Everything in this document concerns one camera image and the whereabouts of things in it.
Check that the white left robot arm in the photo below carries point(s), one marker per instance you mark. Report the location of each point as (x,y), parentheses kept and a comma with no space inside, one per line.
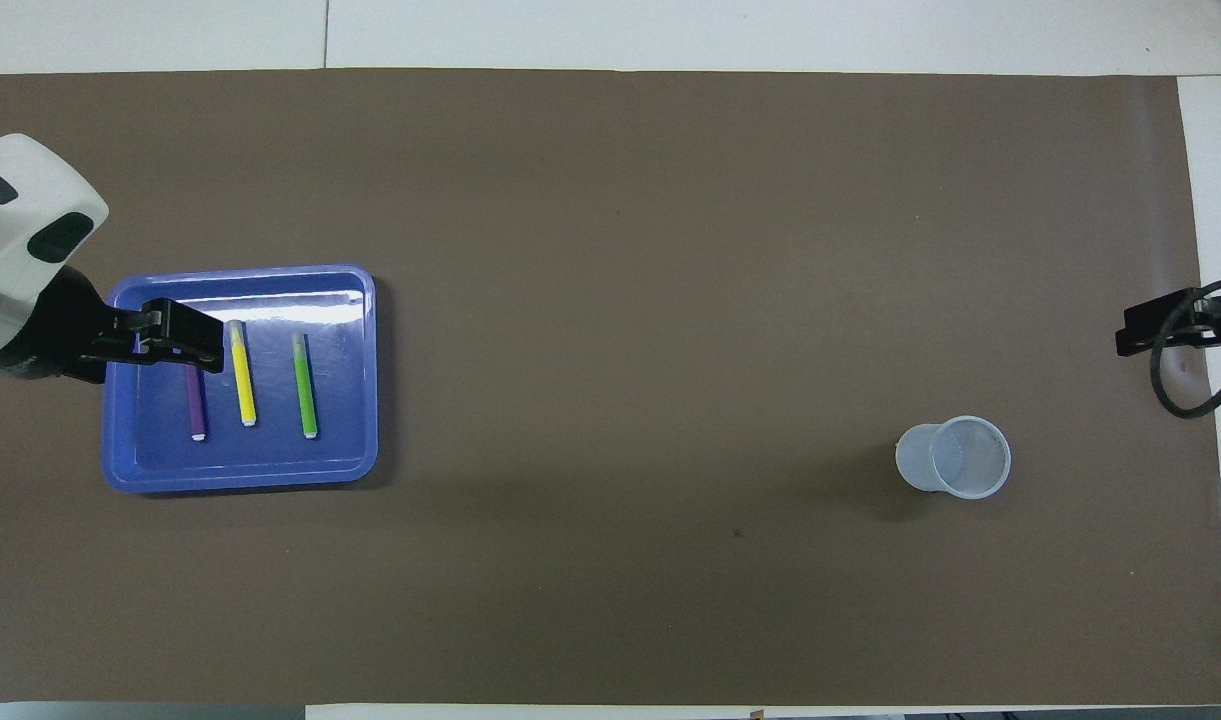
(20,220)

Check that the green pen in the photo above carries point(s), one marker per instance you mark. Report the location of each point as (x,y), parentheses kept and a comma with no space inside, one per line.
(305,390)

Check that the blue plastic tray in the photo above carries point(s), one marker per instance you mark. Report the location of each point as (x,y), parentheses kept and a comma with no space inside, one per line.
(340,420)

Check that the yellow pen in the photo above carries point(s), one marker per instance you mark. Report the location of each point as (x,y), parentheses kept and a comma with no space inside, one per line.
(242,380)

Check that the translucent plastic cup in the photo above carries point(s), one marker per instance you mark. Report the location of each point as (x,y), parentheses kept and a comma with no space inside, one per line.
(960,460)

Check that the brown table mat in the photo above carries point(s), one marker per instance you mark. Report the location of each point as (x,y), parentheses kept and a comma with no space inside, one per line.
(610,200)

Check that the purple pen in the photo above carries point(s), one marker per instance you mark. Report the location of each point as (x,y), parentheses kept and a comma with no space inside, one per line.
(196,405)

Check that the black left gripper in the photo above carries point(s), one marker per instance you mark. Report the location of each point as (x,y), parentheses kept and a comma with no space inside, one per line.
(60,335)

